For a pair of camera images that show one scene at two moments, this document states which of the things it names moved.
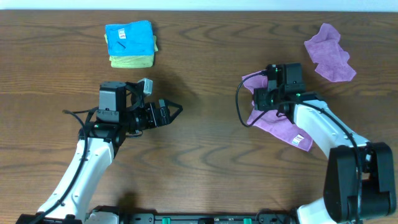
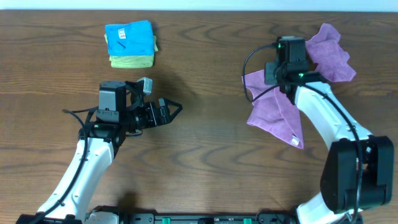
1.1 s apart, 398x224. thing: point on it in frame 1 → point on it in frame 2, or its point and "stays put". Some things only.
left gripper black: [160, 114] stays put
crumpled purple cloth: [325, 51] stays put
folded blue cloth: [135, 38] stays put
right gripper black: [260, 96] → [270, 77]
